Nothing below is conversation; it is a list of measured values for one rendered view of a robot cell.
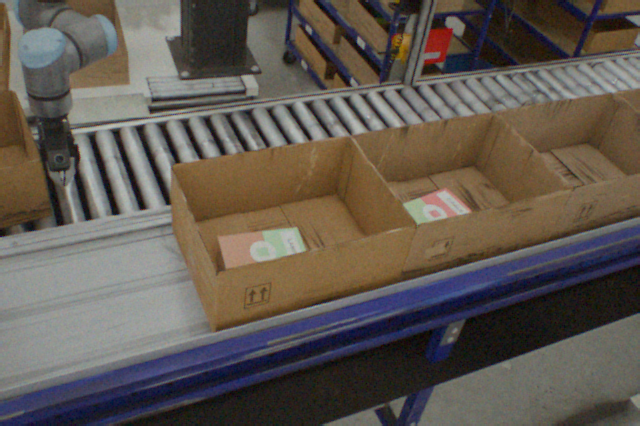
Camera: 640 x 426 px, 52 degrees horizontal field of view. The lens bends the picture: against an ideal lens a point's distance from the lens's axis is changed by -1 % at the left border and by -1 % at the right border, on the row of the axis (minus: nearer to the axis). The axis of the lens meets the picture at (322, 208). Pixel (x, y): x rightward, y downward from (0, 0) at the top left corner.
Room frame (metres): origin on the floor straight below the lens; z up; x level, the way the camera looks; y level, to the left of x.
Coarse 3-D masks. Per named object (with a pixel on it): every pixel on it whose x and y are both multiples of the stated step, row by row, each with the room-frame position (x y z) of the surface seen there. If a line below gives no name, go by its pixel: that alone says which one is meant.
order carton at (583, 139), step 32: (608, 96) 1.57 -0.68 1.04; (512, 128) 1.32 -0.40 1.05; (544, 128) 1.48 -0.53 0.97; (576, 128) 1.54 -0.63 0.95; (608, 128) 1.55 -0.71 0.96; (576, 160) 1.48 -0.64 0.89; (608, 160) 1.51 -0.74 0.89; (576, 192) 1.14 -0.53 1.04; (608, 192) 1.20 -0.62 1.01; (576, 224) 1.17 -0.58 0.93; (608, 224) 1.23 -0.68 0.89
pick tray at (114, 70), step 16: (80, 0) 1.95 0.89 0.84; (96, 0) 1.97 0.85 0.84; (112, 0) 1.99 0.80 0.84; (112, 16) 1.99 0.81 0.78; (96, 64) 1.61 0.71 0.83; (112, 64) 1.63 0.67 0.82; (128, 64) 1.66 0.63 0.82; (80, 80) 1.59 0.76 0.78; (96, 80) 1.61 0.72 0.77; (112, 80) 1.63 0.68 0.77; (128, 80) 1.65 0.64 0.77
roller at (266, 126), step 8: (256, 112) 1.64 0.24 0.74; (264, 112) 1.64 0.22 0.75; (256, 120) 1.61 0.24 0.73; (264, 120) 1.60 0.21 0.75; (272, 120) 1.61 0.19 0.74; (264, 128) 1.57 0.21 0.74; (272, 128) 1.57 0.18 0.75; (264, 136) 1.55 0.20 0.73; (272, 136) 1.53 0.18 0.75; (280, 136) 1.54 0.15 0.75; (272, 144) 1.51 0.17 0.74; (280, 144) 1.50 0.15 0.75
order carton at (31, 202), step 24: (0, 96) 1.28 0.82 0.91; (0, 120) 1.27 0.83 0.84; (24, 120) 1.21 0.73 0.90; (0, 144) 1.26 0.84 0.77; (24, 144) 1.27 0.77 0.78; (0, 168) 1.02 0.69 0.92; (24, 168) 1.05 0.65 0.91; (0, 192) 1.01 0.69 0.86; (24, 192) 1.04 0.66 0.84; (0, 216) 1.00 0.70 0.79; (24, 216) 1.03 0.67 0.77; (48, 216) 1.06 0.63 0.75
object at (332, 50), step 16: (320, 0) 2.95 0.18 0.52; (336, 0) 2.94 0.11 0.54; (368, 0) 2.60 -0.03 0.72; (464, 0) 2.73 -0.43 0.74; (288, 16) 3.22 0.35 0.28; (304, 16) 3.12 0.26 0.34; (336, 16) 2.81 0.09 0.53; (384, 16) 2.48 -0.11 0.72; (400, 16) 2.45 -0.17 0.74; (448, 16) 2.57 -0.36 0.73; (288, 32) 3.22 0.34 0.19; (320, 32) 2.99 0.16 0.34; (352, 32) 2.67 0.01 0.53; (480, 32) 2.65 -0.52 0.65; (288, 48) 3.23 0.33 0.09; (336, 48) 2.86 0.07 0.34; (368, 48) 2.54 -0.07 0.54; (464, 48) 2.70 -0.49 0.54; (480, 48) 2.65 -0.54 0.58; (336, 64) 2.75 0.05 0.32; (384, 64) 2.41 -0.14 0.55; (320, 80) 2.87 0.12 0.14; (384, 80) 2.41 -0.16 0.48
